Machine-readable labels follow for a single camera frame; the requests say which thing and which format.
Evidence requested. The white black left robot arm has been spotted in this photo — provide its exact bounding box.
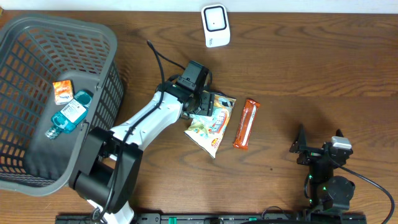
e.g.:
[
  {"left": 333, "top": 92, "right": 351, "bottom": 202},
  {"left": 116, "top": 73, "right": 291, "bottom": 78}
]
[{"left": 69, "top": 81, "right": 215, "bottom": 223}]

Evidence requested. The grey plastic shopping basket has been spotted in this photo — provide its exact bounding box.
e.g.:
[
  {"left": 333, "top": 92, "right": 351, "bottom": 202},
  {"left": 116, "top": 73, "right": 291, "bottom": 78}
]
[{"left": 1, "top": 14, "right": 124, "bottom": 197}]

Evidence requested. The white barcode scanner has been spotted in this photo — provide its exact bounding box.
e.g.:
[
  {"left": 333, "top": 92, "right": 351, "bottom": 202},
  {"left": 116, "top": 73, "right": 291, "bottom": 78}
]
[{"left": 201, "top": 4, "right": 231, "bottom": 48}]

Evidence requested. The yellow snack bag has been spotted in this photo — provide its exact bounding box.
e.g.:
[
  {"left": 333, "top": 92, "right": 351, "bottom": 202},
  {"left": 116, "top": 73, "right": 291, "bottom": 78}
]
[{"left": 184, "top": 93, "right": 236, "bottom": 159}]

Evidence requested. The orange snack bar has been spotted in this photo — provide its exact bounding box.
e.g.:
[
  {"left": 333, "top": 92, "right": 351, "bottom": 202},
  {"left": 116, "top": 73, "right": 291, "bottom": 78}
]
[{"left": 233, "top": 99, "right": 261, "bottom": 150}]

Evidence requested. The black right camera cable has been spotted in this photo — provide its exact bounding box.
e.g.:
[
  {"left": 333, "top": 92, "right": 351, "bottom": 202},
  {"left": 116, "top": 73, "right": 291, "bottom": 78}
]
[{"left": 325, "top": 144, "right": 396, "bottom": 224}]

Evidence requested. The blue mouthwash bottle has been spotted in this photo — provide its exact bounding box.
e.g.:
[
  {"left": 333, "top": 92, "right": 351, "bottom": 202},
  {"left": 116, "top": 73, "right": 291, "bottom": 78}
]
[{"left": 45, "top": 90, "right": 93, "bottom": 139}]

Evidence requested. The small orange carton box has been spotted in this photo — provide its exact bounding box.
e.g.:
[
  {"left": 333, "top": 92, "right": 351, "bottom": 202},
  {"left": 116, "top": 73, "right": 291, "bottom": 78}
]
[{"left": 53, "top": 80, "right": 73, "bottom": 105}]

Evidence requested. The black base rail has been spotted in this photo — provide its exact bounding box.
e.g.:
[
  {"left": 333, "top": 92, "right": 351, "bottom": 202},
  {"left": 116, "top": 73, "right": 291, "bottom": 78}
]
[{"left": 55, "top": 212, "right": 368, "bottom": 224}]

